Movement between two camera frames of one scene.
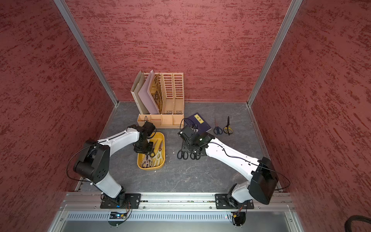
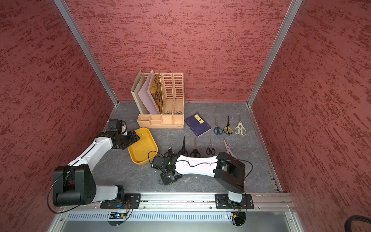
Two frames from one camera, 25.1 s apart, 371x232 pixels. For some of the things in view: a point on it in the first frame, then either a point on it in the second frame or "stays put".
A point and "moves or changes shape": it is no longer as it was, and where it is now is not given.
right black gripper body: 189,144 to 167,179
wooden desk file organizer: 167,90 stays put
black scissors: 195,156 stays put
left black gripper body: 143,146 to 127,140
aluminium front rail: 78,200 stays put
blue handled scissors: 217,130 stays put
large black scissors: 182,154 stays put
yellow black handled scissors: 228,129 stays put
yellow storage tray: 156,159 moves or changes shape
